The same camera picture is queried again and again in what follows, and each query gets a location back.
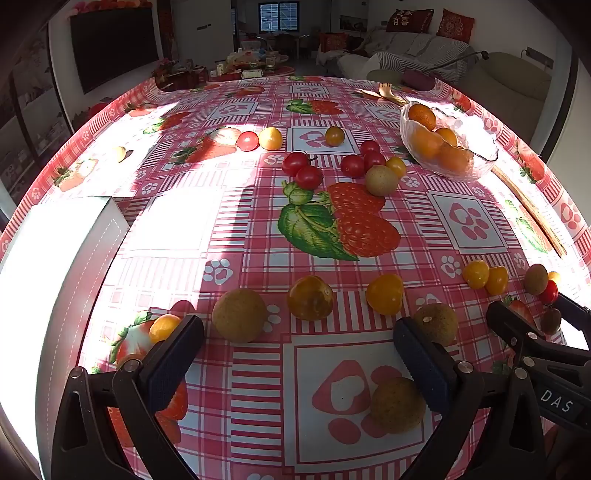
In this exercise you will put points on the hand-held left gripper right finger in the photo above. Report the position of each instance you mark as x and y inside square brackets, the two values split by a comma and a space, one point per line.
[422, 369]

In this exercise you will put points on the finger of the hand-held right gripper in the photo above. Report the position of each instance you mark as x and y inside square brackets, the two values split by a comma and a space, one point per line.
[508, 321]
[575, 314]

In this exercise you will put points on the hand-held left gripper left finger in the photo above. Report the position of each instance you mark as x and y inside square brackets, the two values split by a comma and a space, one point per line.
[173, 364]

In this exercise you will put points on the mottled orange cherry tomato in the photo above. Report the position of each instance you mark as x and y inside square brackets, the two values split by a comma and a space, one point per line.
[310, 297]

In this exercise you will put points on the white shallow tray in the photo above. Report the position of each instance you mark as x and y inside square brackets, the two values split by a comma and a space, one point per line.
[41, 300]

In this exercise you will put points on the red cherry tomato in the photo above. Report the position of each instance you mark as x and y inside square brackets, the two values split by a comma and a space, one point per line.
[369, 146]
[309, 177]
[376, 161]
[295, 163]
[549, 291]
[352, 166]
[248, 141]

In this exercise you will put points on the long wooden stick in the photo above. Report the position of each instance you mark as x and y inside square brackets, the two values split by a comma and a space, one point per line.
[531, 207]

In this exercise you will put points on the orange mandarin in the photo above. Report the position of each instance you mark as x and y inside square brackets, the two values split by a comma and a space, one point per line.
[422, 116]
[425, 145]
[455, 159]
[448, 135]

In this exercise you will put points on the clear glass bowl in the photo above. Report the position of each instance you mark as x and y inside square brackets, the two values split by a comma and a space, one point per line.
[480, 138]

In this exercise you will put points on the small yellow cherry tomato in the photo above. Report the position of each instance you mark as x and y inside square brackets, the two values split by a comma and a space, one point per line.
[120, 153]

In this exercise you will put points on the beige armchair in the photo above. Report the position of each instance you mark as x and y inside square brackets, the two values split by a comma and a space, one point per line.
[508, 78]

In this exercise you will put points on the purple pouch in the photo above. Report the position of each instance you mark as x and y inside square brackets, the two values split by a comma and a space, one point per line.
[418, 79]

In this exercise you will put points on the green round pad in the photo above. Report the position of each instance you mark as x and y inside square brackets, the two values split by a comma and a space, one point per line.
[383, 76]

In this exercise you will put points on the white sofa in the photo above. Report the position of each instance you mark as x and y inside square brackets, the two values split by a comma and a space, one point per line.
[415, 50]

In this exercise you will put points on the red gift box stack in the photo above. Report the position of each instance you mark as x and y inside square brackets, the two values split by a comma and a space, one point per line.
[180, 76]

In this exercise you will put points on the glass display cabinet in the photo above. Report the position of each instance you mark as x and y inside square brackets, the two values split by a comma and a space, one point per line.
[27, 115]

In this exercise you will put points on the red patterned cushion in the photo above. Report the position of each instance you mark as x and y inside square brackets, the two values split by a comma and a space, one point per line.
[455, 25]

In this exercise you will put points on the cluttered coffee table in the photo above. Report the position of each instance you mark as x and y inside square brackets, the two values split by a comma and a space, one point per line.
[258, 69]

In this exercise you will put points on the dark red printed cushion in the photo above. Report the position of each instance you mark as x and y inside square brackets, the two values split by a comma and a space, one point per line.
[408, 21]

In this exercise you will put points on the black television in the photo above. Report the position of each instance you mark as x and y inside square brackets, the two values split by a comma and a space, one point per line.
[113, 44]

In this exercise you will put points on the window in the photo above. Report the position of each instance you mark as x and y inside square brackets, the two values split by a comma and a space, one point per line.
[278, 16]

